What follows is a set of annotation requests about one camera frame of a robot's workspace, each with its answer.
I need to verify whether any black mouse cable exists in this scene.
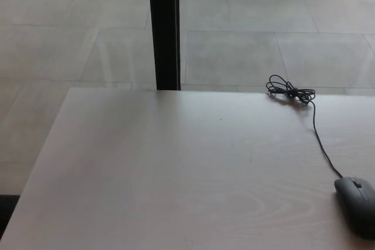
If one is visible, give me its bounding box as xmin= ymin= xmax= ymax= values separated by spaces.
xmin=265 ymin=74 xmax=344 ymax=180

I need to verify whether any black vertical frame post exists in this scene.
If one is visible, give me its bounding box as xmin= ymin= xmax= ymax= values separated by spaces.
xmin=147 ymin=0 xmax=182 ymax=91

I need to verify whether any black computer mouse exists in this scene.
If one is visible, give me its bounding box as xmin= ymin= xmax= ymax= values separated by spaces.
xmin=334 ymin=176 xmax=375 ymax=241

